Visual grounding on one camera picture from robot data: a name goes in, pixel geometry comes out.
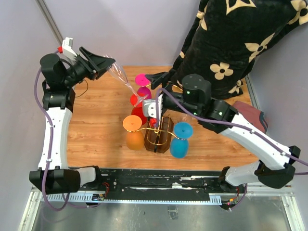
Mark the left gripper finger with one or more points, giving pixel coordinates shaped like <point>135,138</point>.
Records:
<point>91,56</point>
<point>101,66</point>

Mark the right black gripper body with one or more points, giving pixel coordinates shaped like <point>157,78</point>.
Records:
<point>170,104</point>

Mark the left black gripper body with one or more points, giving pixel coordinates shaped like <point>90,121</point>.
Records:
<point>81,70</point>

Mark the clear wine glass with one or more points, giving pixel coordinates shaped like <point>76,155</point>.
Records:
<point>185,119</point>
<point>118,72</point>

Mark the clear wine glass front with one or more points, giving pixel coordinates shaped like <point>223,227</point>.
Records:
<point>185,119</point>

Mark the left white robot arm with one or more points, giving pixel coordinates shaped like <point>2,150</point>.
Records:
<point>53,175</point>

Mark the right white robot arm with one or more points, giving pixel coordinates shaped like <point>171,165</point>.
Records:
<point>274,167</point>

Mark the pink wine glass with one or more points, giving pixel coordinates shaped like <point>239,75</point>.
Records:
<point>143,82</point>

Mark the red wine glass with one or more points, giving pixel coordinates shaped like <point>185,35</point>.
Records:
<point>137,109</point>

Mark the blue wine glass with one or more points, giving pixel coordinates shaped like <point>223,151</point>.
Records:
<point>179,146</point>

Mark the orange wine glass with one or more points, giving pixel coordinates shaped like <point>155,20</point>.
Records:
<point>134,137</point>

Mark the black floral blanket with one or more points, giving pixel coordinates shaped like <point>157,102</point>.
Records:
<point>228,35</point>

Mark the printed cloth bag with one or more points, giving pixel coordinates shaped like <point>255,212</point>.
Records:
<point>252,115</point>

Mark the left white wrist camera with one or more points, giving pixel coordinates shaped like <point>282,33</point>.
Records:
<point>67,49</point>

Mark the gold wire glass rack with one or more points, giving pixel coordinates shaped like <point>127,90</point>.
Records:
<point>158,139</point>

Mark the aluminium corner post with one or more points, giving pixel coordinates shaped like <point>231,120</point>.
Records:
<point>50,20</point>

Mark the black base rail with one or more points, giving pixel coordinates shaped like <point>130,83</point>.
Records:
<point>161,186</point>

